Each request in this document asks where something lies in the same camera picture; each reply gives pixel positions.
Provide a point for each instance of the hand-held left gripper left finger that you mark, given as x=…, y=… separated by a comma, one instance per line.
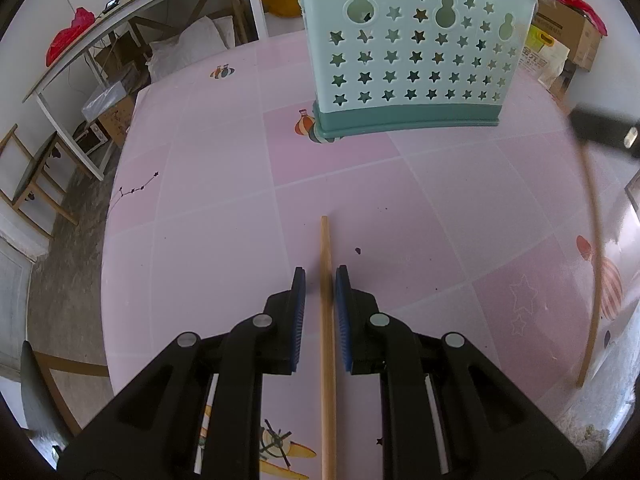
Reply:
x=300, y=320

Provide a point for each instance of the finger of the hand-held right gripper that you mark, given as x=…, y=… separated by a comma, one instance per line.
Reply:
x=600, y=127

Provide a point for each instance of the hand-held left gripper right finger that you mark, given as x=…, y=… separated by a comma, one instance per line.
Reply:
x=342, y=320

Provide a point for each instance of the single wooden chopstick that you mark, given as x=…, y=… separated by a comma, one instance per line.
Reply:
x=327, y=385
x=596, y=285

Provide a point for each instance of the teal star-hole utensil holder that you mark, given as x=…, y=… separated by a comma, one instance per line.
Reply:
x=410, y=105

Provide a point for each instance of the yellow white rice bag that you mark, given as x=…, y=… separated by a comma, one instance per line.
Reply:
x=542, y=57

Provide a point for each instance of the large open cardboard box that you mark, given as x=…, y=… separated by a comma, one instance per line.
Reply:
x=570, y=30

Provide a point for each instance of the brown cardboard box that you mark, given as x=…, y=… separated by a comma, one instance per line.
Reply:
x=117, y=122

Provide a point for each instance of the wooden chair with black seat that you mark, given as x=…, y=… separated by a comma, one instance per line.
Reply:
x=40, y=400
x=37, y=165

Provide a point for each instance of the white fluffy cloth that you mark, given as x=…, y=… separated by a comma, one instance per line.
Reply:
x=590, y=435

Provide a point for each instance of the white panel door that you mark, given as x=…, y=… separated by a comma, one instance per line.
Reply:
x=12, y=310

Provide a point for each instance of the white woven sack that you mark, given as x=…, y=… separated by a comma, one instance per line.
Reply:
x=190, y=47

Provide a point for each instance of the grey plastic-wrapped box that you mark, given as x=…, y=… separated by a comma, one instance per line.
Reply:
x=102, y=100

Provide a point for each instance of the white-legged wooden desk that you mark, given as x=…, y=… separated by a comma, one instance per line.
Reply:
x=125, y=10

